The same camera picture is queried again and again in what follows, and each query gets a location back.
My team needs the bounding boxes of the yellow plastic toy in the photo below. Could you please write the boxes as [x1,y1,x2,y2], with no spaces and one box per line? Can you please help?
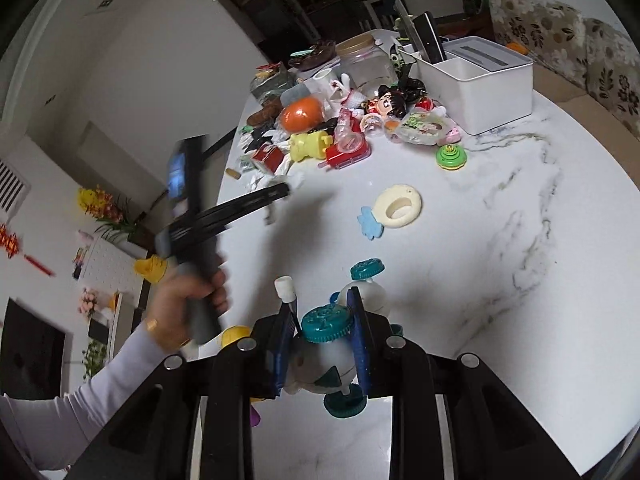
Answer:
[289,130,335,163]

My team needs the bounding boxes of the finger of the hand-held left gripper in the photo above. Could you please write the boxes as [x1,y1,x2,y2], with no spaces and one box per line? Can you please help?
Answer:
[201,183,291,226]
[204,198,276,244]

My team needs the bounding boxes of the floral sofa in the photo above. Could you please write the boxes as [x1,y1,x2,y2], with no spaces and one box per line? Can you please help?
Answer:
[487,0,640,141]

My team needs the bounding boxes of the black remote control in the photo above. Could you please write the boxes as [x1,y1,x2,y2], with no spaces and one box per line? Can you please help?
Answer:
[410,11,447,66]

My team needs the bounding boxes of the cream ring toy blue flower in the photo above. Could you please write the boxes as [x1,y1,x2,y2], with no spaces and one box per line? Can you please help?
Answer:
[356,185,423,241]

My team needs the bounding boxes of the green potted plant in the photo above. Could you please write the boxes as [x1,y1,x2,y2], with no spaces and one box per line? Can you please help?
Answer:
[80,337,108,381]

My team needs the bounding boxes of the white toy with teal gears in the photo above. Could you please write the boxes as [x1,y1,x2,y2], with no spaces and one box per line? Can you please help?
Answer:
[287,258,403,420]

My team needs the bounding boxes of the white storage box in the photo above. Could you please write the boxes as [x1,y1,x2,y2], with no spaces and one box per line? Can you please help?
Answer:
[400,35,535,136]

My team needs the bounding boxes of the red small box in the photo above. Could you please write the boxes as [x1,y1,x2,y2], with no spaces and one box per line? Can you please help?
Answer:
[250,142,286,173]

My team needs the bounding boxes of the pink flowers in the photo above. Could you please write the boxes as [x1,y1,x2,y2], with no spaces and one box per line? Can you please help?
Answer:
[77,287,101,318]

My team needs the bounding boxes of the dark green packet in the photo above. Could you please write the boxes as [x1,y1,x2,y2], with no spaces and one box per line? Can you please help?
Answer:
[250,62,298,101]

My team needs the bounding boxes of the orange plastic ball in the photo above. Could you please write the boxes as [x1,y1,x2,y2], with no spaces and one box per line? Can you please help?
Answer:
[279,96,326,133]

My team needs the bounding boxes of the person's left hand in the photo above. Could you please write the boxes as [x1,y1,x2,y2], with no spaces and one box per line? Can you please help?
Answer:
[148,259,230,350]

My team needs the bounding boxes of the wall air vent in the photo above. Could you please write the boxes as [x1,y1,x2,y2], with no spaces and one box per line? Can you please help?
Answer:
[0,160,31,211]

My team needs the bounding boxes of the white cup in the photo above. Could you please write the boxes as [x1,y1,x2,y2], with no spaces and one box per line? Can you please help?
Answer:
[312,67,346,93]

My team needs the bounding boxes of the person's left forearm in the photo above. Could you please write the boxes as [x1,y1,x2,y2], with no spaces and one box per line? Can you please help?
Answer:
[0,330,168,472]

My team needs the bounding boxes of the white cabinet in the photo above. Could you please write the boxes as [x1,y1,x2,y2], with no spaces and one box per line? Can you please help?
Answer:
[75,235,151,361]

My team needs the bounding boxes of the yellow flower bouquet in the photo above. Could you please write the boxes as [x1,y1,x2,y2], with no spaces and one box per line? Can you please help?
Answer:
[76,185,136,241]

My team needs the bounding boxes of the black television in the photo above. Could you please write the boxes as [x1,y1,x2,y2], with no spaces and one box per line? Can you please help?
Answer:
[0,297,68,403]

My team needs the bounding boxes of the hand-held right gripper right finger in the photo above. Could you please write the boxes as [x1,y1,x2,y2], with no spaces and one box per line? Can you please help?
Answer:
[347,286,593,480]

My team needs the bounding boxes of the grey flat blade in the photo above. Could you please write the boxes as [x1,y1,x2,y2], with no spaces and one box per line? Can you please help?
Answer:
[394,0,426,56]

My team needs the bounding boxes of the red plastic toy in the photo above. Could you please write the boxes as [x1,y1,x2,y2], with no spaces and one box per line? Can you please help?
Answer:
[318,132,372,170]

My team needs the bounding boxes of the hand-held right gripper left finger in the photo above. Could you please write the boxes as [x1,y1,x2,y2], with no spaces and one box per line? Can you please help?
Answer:
[65,302,303,480]

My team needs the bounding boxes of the red hanging decoration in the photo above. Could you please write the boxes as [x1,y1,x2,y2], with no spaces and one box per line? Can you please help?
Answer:
[0,225,56,278]

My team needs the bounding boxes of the black haired doll head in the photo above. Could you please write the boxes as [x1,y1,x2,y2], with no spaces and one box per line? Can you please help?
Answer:
[365,85,426,118]

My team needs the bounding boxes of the yellow ornament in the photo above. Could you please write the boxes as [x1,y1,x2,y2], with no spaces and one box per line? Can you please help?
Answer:
[134,255,168,283]

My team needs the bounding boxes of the gold bracelet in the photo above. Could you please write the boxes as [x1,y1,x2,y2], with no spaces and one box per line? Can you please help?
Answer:
[144,317,193,352]

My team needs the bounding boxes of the glass jar with beige lid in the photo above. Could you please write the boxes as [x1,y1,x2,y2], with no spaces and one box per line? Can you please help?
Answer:
[336,32,398,96]

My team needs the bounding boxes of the green spinning top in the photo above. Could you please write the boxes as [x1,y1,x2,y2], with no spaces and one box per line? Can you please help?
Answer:
[435,142,468,171]

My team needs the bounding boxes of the clear pink capsule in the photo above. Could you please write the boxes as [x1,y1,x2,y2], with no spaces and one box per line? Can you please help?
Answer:
[362,112,386,138]

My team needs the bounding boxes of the dark brown bowl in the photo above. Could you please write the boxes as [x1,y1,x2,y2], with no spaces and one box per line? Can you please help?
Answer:
[290,39,338,71]

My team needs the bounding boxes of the white capped tube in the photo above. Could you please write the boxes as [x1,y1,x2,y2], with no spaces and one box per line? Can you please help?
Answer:
[274,276,303,336]

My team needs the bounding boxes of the crumpled white paper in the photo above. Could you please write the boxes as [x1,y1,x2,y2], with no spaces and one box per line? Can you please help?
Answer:
[247,167,306,193]

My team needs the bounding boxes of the brown oblong snack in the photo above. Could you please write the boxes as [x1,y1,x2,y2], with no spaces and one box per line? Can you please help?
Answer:
[246,100,286,126]

